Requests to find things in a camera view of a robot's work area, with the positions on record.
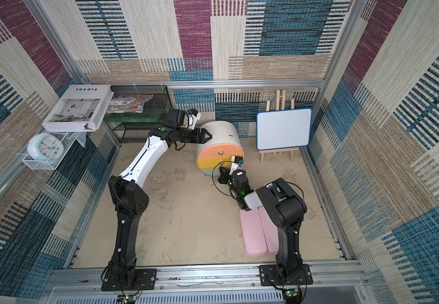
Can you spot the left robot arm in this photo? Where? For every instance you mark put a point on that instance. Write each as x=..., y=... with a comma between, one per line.
x=130, y=200

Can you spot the pink case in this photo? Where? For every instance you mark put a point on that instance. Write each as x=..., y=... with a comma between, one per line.
x=259, y=232

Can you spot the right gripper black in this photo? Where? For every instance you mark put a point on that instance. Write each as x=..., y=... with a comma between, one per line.
x=224, y=175

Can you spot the green book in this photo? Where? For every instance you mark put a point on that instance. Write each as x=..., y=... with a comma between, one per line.
x=129, y=117

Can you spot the wooden easel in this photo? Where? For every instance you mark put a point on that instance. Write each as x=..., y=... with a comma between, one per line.
x=269, y=125

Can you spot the pale green drawer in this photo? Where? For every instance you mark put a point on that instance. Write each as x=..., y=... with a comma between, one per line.
x=215, y=172

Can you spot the clear wire basket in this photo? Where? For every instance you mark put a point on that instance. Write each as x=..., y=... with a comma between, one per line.
x=68, y=139

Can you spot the black wire shelf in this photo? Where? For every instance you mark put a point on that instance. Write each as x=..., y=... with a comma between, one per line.
x=134, y=127

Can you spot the white round drawer cabinet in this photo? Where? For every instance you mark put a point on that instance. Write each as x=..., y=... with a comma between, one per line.
x=222, y=132

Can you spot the colourful snack bag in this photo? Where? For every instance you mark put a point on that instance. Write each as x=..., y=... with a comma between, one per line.
x=128, y=103

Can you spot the blue framed whiteboard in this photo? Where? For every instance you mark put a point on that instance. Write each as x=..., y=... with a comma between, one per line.
x=300, y=128

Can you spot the white alarm clock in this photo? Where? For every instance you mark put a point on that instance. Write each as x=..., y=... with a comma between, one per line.
x=45, y=147

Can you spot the yellow drawer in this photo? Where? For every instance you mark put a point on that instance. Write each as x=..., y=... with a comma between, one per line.
x=211, y=162

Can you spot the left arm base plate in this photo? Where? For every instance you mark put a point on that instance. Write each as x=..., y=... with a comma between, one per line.
x=131, y=279

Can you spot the white magazine box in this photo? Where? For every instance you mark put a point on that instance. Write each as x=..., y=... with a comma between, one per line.
x=81, y=109

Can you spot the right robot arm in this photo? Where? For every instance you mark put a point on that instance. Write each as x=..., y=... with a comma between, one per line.
x=284, y=207

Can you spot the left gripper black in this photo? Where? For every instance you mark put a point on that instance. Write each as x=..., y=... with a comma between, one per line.
x=202, y=136

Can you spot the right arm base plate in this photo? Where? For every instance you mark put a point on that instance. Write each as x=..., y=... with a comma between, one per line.
x=273, y=275

